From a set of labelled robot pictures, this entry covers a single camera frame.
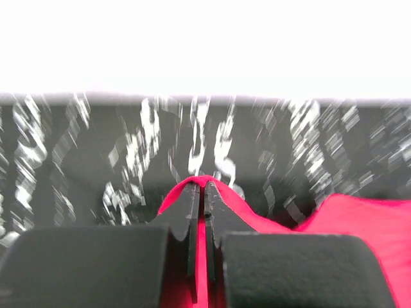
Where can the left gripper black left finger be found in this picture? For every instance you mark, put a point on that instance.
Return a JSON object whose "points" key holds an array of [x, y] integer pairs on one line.
{"points": [[152, 265]]}

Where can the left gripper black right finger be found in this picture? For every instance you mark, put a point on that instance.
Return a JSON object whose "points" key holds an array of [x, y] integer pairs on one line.
{"points": [[246, 268]]}

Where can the pink red t shirt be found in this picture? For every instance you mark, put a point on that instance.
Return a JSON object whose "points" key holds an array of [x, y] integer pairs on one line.
{"points": [[383, 225]]}

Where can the black marble pattern mat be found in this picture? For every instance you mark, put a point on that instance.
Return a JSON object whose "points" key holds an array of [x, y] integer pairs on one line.
{"points": [[110, 159]]}

